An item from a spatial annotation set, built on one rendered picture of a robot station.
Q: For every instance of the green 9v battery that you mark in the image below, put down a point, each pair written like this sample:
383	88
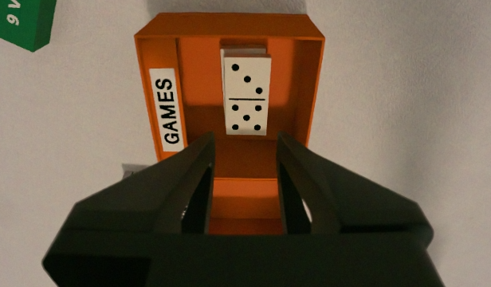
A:
26	23

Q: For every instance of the orange open-top bin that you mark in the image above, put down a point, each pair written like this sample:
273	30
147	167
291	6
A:
196	79

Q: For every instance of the white domino tile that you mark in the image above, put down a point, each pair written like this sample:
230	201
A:
247	78
235	49

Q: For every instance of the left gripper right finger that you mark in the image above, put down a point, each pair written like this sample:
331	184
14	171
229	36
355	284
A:
339	200

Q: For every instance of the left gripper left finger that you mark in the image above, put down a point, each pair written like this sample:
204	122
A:
155	197

